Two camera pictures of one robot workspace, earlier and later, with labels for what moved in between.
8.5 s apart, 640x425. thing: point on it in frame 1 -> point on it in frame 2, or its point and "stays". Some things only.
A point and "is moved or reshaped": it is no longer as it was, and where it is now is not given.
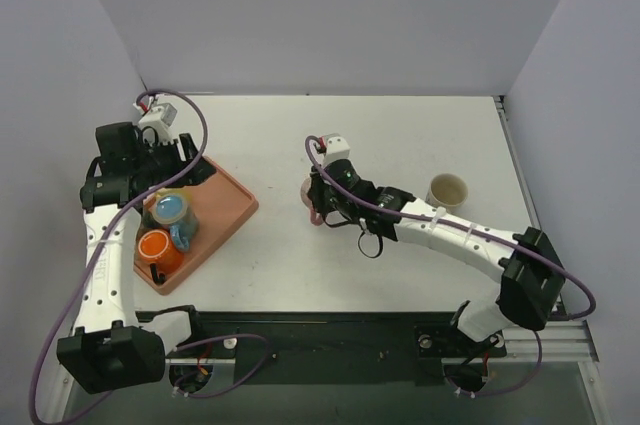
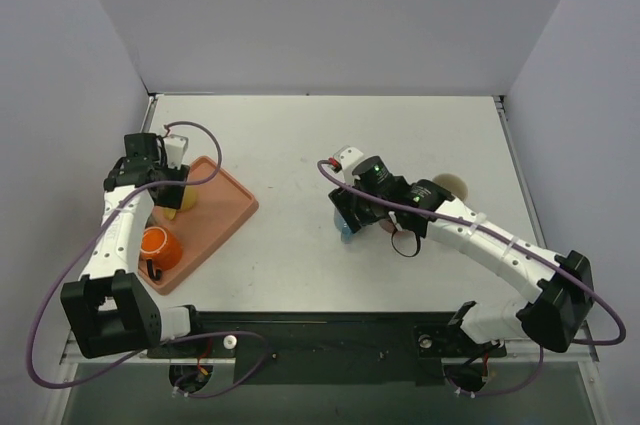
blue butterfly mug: (174, 209) -> (342, 227)
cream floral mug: (446, 190) stays
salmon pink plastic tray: (223, 204) stays
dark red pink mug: (315, 218) is moved or reshaped
